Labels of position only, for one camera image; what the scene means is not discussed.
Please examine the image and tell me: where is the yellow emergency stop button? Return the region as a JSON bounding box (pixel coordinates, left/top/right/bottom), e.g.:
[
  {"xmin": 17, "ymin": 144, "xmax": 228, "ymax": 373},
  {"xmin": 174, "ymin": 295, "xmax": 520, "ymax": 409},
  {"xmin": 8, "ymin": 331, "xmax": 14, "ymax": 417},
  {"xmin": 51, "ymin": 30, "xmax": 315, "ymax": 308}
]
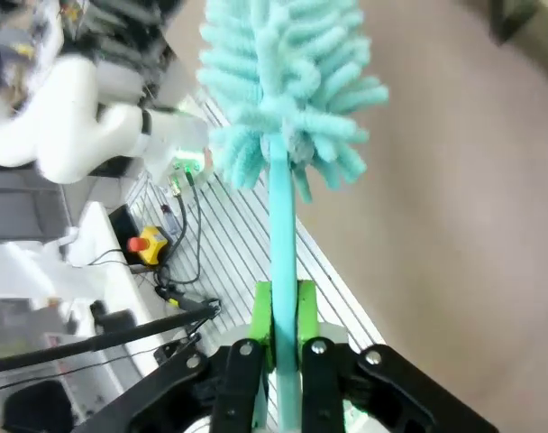
[{"xmin": 127, "ymin": 226, "xmax": 169, "ymax": 267}]

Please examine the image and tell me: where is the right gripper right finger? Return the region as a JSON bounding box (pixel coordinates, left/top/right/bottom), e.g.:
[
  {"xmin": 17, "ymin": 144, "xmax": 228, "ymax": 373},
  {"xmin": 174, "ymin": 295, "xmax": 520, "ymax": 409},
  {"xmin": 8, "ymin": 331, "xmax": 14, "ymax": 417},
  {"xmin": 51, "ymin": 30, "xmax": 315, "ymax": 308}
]
[{"xmin": 296, "ymin": 280, "xmax": 500, "ymax": 433}]

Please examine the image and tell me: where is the black cable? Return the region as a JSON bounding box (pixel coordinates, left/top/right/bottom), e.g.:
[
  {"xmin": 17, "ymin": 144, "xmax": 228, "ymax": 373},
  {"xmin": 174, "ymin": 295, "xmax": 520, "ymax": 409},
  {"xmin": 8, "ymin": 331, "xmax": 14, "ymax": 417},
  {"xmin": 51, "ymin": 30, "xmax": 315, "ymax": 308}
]
[{"xmin": 159, "ymin": 178, "xmax": 202, "ymax": 294}]

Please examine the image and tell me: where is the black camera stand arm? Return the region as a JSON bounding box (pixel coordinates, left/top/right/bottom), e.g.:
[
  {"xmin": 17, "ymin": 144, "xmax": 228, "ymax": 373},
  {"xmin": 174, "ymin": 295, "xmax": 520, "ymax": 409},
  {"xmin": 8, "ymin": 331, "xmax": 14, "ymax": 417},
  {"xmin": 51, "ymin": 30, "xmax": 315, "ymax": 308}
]
[{"xmin": 0, "ymin": 299, "xmax": 222, "ymax": 375}]

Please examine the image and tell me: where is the teal chenille duster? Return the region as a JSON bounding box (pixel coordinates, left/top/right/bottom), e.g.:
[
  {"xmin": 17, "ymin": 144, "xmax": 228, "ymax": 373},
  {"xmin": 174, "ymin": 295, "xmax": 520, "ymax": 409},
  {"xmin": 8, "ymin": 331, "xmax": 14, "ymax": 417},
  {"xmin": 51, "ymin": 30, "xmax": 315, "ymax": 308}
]
[{"xmin": 196, "ymin": 0, "xmax": 390, "ymax": 433}]

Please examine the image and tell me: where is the black box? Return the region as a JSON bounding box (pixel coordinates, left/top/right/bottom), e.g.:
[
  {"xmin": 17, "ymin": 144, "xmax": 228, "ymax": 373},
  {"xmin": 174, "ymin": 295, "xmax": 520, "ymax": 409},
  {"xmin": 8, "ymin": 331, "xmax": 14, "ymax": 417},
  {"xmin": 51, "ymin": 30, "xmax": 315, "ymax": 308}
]
[{"xmin": 107, "ymin": 205, "xmax": 142, "ymax": 267}]

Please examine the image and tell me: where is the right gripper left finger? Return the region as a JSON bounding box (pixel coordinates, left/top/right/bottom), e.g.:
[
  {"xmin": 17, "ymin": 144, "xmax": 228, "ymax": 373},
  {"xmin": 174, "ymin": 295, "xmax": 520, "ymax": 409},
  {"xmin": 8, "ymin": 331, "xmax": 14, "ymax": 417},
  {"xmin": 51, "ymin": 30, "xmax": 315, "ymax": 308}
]
[{"xmin": 82, "ymin": 281, "xmax": 275, "ymax": 433}]

